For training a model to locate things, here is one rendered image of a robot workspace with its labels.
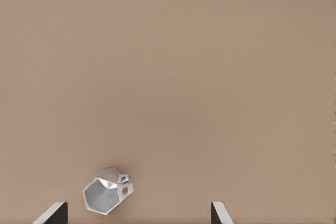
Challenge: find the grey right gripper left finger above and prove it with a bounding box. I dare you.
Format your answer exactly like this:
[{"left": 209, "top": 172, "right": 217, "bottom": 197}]
[{"left": 32, "top": 201, "right": 68, "bottom": 224}]

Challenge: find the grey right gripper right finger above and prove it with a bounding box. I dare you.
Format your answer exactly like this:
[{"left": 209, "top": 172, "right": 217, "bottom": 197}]
[{"left": 211, "top": 201, "right": 234, "bottom": 224}]

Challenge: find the faceted silver cup with handle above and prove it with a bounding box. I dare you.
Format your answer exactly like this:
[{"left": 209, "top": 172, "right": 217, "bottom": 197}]
[{"left": 82, "top": 166, "right": 133, "bottom": 216}]

